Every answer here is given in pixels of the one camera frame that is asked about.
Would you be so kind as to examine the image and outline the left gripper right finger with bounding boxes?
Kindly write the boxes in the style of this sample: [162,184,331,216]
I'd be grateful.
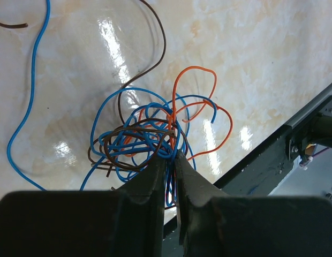
[175,152,332,256]

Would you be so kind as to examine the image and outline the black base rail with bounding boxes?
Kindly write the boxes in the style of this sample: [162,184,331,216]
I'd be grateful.
[172,83,332,239]

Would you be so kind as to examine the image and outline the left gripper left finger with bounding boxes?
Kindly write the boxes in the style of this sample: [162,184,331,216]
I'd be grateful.
[0,158,166,256]

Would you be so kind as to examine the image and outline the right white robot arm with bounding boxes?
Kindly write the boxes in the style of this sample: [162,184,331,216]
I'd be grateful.
[285,95,332,161]

